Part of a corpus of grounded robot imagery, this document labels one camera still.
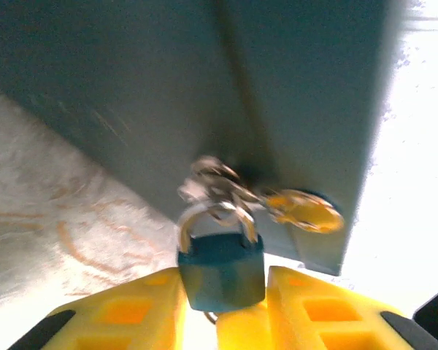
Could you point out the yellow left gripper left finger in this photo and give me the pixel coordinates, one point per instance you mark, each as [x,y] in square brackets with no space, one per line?
[131,321]

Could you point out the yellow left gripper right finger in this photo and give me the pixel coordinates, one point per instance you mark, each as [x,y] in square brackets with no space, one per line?
[314,321]

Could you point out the teal padlock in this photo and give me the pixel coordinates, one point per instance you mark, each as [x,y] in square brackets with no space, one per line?
[222,273]

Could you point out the silver key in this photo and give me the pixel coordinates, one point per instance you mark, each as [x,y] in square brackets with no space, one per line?
[213,169]

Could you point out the starry night print tin box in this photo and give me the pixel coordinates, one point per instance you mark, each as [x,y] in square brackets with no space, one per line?
[131,73]

